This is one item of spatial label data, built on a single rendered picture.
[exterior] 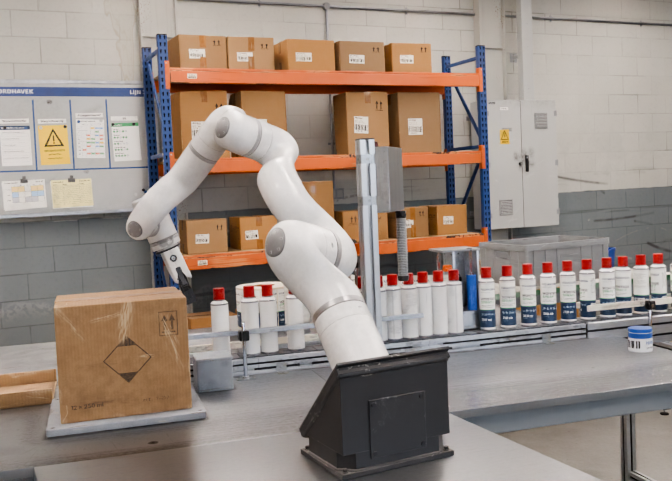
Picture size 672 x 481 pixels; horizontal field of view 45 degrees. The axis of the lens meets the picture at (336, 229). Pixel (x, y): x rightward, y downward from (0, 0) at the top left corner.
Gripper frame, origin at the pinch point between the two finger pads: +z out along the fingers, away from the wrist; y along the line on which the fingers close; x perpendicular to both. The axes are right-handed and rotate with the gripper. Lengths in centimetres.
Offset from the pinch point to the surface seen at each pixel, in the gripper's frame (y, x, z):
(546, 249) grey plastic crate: 136, -187, 76
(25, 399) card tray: -12, 50, 5
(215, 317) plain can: -1.8, -4.4, 8.6
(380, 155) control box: -18, -64, -17
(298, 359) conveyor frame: -4.8, -21.5, 30.0
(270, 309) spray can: -2.6, -19.9, 13.2
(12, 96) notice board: 414, 30, -129
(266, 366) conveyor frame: -5.2, -11.9, 27.5
